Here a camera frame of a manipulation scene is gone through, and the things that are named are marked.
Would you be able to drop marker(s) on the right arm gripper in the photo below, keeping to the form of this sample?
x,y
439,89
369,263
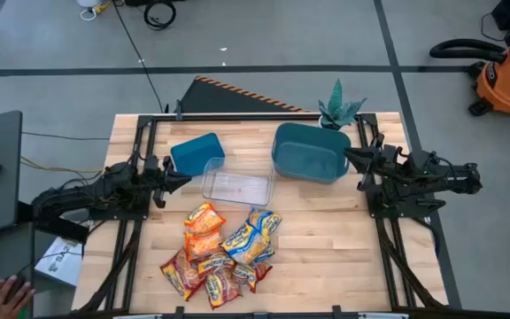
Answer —
x,y
385,161

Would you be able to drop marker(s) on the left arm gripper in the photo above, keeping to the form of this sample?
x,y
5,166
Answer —
x,y
155,179

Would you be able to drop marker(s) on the red Maruchan noodle pack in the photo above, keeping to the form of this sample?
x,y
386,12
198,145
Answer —
x,y
181,274
250,273
221,288
215,262

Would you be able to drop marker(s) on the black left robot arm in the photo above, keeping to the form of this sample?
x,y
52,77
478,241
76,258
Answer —
x,y
82,195

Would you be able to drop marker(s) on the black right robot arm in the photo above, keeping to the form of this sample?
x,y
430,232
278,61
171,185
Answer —
x,y
450,179

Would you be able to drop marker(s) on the blue plastic tray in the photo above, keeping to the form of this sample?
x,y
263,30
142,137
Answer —
x,y
197,153

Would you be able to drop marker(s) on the large teal plastic bin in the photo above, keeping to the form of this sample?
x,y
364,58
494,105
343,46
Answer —
x,y
308,153

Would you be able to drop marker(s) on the teal potted succulent plant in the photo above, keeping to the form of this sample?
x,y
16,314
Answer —
x,y
337,111

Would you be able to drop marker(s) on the clear plastic container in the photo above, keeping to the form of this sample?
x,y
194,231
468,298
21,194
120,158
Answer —
x,y
237,186

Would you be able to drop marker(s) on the black mat orange striped edge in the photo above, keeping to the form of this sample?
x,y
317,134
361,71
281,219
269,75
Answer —
x,y
219,99

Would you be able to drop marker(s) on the white printed booklet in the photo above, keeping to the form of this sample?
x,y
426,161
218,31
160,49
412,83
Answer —
x,y
60,266

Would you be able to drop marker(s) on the orange shop vacuum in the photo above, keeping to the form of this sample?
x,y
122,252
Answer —
x,y
509,84

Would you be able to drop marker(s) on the black box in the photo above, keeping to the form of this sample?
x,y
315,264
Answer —
x,y
149,2

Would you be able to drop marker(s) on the yellow plug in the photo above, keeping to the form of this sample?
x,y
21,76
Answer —
x,y
102,6

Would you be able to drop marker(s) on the white device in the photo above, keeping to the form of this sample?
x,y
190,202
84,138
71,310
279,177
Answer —
x,y
87,2

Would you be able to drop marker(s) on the person's hand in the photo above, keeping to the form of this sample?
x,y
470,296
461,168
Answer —
x,y
2,301

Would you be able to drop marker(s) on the frame clamp post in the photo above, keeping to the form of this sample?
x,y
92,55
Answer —
x,y
337,311
179,311
178,110

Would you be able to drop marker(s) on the black aluminium table frame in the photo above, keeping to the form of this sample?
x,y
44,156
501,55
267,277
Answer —
x,y
237,117

